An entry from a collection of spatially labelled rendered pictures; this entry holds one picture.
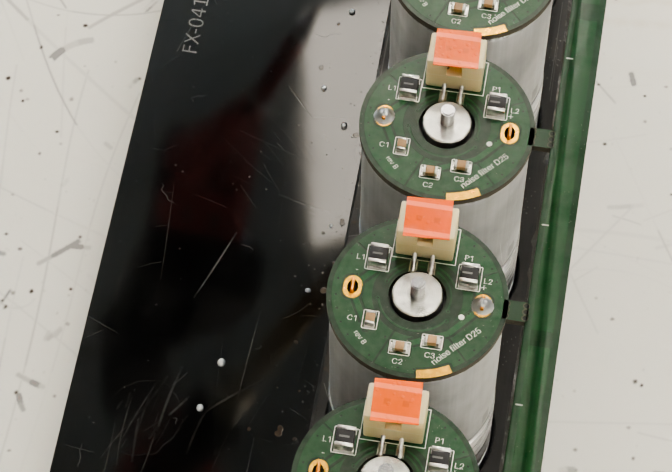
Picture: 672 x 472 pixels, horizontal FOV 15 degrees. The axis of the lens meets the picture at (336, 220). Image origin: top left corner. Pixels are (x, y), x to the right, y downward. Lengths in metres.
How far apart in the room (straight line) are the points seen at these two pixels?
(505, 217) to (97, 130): 0.09
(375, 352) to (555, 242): 0.03
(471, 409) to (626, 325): 0.06
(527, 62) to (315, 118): 0.05
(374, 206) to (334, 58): 0.06
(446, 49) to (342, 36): 0.07
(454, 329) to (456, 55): 0.04
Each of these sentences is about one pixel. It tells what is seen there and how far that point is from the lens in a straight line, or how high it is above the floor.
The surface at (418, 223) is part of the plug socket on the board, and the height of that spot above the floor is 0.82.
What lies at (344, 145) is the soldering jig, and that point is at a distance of 0.42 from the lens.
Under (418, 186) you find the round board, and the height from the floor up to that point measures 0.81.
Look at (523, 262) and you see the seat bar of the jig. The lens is 0.40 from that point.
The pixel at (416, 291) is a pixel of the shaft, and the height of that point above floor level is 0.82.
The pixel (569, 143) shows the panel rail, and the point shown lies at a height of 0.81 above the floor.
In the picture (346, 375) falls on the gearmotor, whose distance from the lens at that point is 0.36.
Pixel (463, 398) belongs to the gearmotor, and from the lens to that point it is 0.36.
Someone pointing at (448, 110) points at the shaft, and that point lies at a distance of 0.36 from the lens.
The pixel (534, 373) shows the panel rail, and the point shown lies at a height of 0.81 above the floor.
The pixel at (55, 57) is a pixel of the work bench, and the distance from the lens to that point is 0.45.
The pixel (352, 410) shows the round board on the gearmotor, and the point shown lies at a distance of 0.34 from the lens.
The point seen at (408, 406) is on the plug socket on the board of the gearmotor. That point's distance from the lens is 0.34.
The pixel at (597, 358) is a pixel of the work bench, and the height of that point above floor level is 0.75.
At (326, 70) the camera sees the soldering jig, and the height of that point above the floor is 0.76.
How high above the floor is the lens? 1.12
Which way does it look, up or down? 60 degrees down
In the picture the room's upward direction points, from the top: straight up
